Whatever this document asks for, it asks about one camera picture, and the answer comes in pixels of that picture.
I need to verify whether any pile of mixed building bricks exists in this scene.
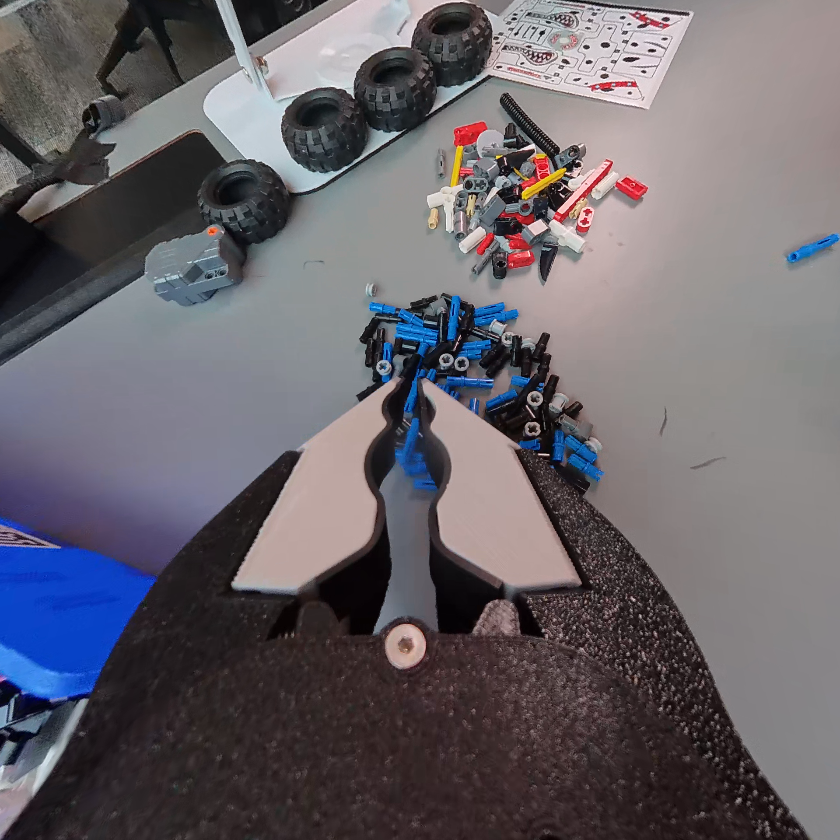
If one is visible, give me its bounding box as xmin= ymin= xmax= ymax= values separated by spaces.
xmin=425 ymin=92 xmax=651 ymax=284

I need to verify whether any grey desk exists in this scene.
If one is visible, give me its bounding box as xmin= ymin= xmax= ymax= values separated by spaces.
xmin=0 ymin=0 xmax=840 ymax=840

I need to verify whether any black adapter cable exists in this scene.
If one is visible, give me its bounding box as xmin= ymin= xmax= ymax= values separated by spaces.
xmin=0 ymin=94 xmax=127 ymax=219

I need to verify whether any black chair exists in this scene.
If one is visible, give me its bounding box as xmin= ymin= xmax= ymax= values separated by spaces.
xmin=95 ymin=0 xmax=186 ymax=88

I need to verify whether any blue box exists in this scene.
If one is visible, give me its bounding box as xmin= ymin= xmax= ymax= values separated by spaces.
xmin=0 ymin=517 xmax=156 ymax=701

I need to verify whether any black knobby toy tire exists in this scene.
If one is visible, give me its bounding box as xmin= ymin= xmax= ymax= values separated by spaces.
xmin=353 ymin=46 xmax=437 ymax=132
xmin=197 ymin=159 xmax=291 ymax=245
xmin=411 ymin=0 xmax=494 ymax=88
xmin=281 ymin=87 xmax=368 ymax=175

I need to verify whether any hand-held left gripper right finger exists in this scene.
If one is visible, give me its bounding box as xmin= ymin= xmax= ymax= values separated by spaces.
xmin=419 ymin=379 xmax=584 ymax=590

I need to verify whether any shark-mouth sticker sheet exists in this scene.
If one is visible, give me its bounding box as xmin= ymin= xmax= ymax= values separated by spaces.
xmin=484 ymin=0 xmax=695 ymax=110

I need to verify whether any grey toy motor block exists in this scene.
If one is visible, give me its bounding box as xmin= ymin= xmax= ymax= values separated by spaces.
xmin=143 ymin=225 xmax=248 ymax=307

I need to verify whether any blue connector pin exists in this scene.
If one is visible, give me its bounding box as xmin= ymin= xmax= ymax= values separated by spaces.
xmin=403 ymin=381 xmax=425 ymax=462
xmin=786 ymin=232 xmax=840 ymax=264

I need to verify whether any black ribbed hose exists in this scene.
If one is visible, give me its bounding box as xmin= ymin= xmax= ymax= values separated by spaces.
xmin=499 ymin=92 xmax=563 ymax=156

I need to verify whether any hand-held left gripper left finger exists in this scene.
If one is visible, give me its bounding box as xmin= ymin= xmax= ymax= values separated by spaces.
xmin=231 ymin=378 xmax=406 ymax=595

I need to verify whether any white metal booklet stand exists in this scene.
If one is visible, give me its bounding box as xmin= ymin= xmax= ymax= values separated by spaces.
xmin=202 ymin=0 xmax=501 ymax=196

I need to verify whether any pile of blue black pins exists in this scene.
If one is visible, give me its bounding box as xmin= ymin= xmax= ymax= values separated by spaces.
xmin=356 ymin=290 xmax=606 ymax=494

